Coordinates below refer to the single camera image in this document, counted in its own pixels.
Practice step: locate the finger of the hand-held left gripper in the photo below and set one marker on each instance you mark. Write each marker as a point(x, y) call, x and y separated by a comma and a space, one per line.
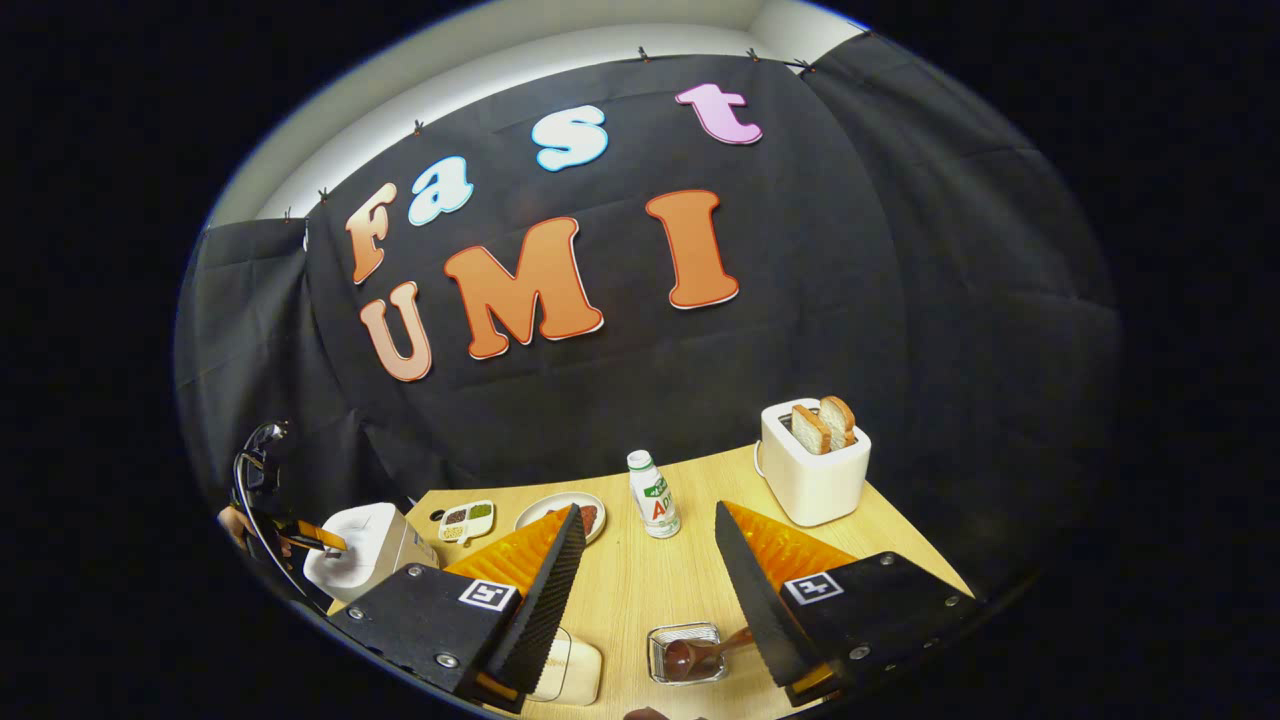
point(318, 540)

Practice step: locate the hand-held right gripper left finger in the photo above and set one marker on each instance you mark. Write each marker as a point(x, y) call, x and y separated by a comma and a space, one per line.
point(545, 600)

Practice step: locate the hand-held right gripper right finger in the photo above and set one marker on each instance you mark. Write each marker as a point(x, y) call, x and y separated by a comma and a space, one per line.
point(755, 600)

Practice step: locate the white rice cooker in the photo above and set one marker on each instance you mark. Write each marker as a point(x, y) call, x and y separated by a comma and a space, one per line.
point(360, 555)

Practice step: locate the white rice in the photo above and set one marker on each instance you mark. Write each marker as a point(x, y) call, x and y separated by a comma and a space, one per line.
point(575, 675)

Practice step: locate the brown wooden spoon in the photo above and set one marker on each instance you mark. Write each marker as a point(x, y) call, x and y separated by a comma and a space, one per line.
point(690, 658)

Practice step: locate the clear plastic container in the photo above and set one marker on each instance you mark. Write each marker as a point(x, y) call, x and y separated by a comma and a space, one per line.
point(590, 660)

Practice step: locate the white oval plate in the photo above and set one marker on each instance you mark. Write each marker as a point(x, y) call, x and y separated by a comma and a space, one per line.
point(535, 512)

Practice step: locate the brown meat piece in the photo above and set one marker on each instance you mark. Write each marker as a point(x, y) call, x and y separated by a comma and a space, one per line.
point(589, 520)

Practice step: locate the small divided grain dish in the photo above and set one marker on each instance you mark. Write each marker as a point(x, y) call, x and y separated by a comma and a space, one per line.
point(467, 522)

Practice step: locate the white toaster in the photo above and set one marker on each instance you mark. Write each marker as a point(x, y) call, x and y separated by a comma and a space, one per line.
point(815, 490)

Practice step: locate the white drink bottle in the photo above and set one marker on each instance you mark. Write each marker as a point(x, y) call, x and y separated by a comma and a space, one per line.
point(655, 500)

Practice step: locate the toasted bread slice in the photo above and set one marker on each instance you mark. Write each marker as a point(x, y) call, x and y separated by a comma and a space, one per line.
point(840, 420)
point(810, 430)

